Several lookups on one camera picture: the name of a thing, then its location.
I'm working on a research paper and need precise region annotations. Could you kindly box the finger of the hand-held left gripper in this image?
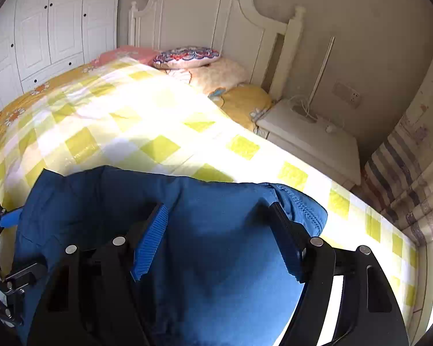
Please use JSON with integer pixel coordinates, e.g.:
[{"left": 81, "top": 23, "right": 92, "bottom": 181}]
[
  {"left": 0, "top": 204, "right": 24, "bottom": 229},
  {"left": 3, "top": 262, "right": 47, "bottom": 291}
]

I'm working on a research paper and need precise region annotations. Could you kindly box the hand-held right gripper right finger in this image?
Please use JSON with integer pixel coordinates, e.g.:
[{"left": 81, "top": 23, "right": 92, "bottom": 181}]
[{"left": 269, "top": 202, "right": 410, "bottom": 346}]

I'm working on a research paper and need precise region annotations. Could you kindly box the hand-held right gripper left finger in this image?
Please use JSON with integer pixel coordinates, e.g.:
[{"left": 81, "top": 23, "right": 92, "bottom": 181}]
[{"left": 26, "top": 202, "right": 168, "bottom": 346}]

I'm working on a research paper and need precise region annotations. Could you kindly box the blue down jacket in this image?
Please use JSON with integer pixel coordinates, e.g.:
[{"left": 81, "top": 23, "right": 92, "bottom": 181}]
[{"left": 12, "top": 166, "right": 328, "bottom": 346}]

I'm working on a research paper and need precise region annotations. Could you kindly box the white nightstand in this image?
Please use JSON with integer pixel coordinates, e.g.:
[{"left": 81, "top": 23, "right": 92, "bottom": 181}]
[{"left": 256, "top": 99, "right": 362, "bottom": 190}]

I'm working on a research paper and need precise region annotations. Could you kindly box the orange floral blanket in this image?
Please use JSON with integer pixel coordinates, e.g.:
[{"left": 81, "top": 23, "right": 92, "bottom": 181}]
[{"left": 0, "top": 61, "right": 105, "bottom": 145}]

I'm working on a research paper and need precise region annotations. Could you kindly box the bed with yellow checked sheet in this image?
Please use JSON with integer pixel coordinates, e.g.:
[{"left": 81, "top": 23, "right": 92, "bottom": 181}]
[{"left": 0, "top": 45, "right": 419, "bottom": 346}]

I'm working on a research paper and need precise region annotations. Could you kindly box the striped printed curtain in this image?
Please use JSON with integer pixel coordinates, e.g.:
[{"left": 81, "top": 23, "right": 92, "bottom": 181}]
[{"left": 361, "top": 22, "right": 433, "bottom": 246}]

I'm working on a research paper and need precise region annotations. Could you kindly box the yellow pillow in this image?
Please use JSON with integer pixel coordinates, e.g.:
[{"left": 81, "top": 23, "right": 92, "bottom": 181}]
[{"left": 209, "top": 84, "right": 275, "bottom": 130}]

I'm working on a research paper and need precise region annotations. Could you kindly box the cream fluffy pillow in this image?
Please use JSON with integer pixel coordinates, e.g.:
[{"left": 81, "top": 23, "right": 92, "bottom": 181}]
[{"left": 166, "top": 58, "right": 249, "bottom": 94}]

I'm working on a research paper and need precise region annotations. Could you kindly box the pink pillow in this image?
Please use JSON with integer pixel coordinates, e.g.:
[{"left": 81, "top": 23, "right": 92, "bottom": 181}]
[{"left": 99, "top": 45, "right": 157, "bottom": 67}]

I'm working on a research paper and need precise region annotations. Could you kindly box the patterned round-print pillow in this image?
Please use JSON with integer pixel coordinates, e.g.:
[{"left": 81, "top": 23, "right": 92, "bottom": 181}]
[{"left": 152, "top": 47, "right": 221, "bottom": 70}]

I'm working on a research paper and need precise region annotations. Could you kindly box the white wardrobe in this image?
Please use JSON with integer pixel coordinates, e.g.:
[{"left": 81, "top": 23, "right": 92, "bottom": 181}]
[{"left": 0, "top": 0, "right": 122, "bottom": 116}]

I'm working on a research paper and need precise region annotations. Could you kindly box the white bed headboard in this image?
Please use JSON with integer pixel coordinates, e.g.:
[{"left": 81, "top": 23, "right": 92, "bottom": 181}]
[{"left": 128, "top": 0, "right": 305, "bottom": 101}]

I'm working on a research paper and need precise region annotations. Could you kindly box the white cable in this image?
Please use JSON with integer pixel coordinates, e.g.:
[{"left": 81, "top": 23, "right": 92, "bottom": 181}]
[{"left": 285, "top": 95, "right": 313, "bottom": 118}]

